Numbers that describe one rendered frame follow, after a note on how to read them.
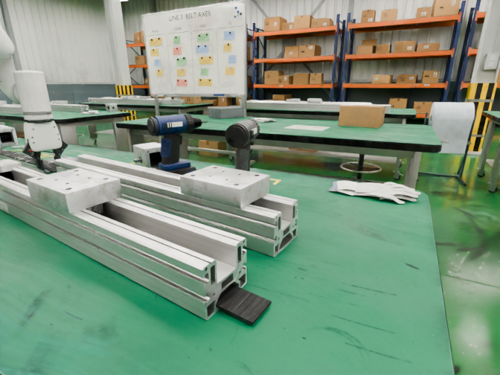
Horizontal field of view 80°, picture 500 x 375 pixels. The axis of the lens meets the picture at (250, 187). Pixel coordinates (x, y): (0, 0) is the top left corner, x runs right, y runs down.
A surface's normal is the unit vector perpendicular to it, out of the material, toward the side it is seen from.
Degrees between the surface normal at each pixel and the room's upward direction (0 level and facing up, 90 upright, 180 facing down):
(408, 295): 0
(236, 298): 0
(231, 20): 90
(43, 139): 92
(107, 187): 90
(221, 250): 90
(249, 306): 0
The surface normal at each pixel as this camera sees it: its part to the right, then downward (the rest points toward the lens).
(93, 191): 0.83, 0.18
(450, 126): -0.39, 0.50
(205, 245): -0.55, 0.27
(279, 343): 0.00, -0.95
